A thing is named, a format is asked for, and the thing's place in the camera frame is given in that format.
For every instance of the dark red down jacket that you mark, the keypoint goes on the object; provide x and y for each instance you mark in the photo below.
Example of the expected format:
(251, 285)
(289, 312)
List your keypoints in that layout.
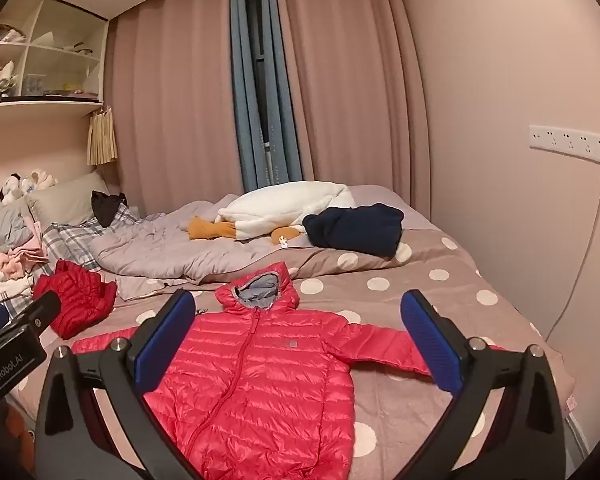
(75, 295)

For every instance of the grey quilt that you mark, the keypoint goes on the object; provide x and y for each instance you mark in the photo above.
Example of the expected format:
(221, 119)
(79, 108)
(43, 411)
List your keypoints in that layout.
(180, 245)

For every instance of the yellow pleated cloth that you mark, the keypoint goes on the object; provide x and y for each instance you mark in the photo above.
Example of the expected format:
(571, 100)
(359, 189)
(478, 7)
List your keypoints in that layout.
(102, 137)

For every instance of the blue curtain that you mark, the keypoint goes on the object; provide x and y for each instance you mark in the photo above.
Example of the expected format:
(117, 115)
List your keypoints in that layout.
(287, 110)
(242, 110)

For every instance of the navy folded garment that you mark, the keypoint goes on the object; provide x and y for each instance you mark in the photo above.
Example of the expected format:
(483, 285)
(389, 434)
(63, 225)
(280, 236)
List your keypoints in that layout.
(355, 230)

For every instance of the pile of pink clothes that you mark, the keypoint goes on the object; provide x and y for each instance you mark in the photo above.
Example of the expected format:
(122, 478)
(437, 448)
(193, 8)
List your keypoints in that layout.
(22, 257)

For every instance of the polka dot bed cover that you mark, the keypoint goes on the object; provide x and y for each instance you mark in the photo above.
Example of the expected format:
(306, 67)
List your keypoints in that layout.
(430, 310)

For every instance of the clear plastic box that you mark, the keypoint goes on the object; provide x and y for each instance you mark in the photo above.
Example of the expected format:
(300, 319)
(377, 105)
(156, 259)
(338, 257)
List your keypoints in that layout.
(33, 85)

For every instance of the black garment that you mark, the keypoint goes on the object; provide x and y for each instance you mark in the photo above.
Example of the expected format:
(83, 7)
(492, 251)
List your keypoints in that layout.
(107, 207)

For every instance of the pink-red down jacket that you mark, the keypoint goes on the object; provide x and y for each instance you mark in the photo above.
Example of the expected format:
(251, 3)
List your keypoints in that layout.
(260, 385)

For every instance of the white wall socket strip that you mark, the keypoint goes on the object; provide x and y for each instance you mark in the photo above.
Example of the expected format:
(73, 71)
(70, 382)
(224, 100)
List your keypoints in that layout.
(565, 141)

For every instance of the grey-blue garment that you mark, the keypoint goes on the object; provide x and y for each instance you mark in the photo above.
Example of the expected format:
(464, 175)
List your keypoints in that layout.
(10, 227)

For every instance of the white wall shelf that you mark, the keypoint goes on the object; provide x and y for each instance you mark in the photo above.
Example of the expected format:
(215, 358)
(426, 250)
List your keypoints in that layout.
(45, 106)

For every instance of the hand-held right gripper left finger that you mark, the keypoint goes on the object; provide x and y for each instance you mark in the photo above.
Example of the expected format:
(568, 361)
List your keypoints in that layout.
(165, 340)

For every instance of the plaid pillow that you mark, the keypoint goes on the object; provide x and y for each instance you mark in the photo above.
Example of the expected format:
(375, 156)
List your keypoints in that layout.
(5, 305)
(75, 240)

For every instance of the pink curtain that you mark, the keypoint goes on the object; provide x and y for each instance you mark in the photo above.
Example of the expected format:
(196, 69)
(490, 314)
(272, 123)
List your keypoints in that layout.
(355, 75)
(180, 90)

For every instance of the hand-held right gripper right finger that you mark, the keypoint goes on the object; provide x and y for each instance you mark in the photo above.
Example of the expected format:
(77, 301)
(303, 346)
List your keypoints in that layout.
(430, 340)

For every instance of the white goose plush toy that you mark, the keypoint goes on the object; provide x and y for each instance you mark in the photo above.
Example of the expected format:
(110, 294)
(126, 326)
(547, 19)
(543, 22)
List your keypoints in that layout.
(280, 210)

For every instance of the black and white plush dog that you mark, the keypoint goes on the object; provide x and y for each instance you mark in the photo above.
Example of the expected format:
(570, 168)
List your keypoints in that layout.
(11, 189)

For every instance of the white folded garments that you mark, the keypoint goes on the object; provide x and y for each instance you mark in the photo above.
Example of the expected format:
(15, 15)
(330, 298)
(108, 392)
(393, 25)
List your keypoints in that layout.
(0, 285)

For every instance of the pale clothes bundle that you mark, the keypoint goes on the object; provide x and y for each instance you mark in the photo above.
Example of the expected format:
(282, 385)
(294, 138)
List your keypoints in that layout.
(2, 80)

